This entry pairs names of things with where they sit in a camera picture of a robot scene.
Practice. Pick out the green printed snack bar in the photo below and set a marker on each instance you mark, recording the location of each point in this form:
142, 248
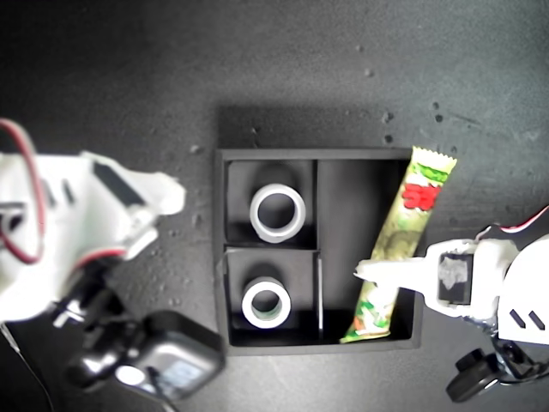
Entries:
412, 214

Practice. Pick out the white tape roll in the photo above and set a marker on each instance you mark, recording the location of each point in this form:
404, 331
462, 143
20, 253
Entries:
276, 236
266, 324

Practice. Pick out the black tray with wells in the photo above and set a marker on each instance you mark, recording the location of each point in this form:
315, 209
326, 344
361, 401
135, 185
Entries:
343, 206

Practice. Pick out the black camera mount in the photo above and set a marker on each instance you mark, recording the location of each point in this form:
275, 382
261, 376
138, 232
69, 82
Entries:
472, 386
98, 343

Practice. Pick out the black camera box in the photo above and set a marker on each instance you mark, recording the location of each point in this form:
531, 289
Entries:
180, 352

